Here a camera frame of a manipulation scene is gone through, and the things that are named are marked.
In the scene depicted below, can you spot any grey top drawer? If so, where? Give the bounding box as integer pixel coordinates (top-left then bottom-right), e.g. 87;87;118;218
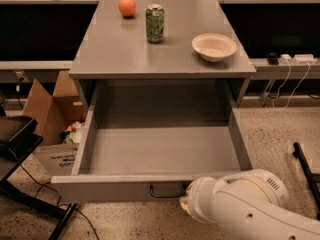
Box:
52;79;254;203

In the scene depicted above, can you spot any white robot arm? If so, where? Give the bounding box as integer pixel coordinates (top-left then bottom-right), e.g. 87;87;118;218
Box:
180;169;320;240

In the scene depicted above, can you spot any grey drawer cabinet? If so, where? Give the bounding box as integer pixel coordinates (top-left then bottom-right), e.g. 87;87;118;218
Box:
69;0;256;114

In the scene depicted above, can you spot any black bar right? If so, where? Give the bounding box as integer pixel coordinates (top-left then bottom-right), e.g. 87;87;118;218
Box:
293;142;320;220

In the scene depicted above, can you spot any brown cardboard box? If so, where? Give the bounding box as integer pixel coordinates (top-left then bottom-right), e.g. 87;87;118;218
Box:
23;70;87;176

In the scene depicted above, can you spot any white paper bowl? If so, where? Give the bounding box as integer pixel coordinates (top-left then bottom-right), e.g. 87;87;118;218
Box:
192;33;237;62

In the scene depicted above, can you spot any black adapter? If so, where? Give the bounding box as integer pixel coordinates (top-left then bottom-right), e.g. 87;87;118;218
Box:
266;53;279;65

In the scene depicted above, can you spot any white power strip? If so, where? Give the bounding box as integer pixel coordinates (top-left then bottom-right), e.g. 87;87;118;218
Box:
280;54;318;64

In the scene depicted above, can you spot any green soda can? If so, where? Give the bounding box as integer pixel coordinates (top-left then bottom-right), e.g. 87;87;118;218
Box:
145;4;164;43

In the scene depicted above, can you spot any orange fruit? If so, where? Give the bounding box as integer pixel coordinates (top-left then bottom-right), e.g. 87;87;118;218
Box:
118;0;136;17

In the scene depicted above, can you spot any black floor cable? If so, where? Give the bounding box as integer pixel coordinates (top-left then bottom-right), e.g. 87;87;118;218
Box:
14;160;101;240

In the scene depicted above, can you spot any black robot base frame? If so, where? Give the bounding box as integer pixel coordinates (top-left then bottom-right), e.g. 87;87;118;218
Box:
0;115;78;240

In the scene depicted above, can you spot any white cable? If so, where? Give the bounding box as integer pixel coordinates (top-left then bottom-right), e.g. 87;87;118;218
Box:
271;61;312;112

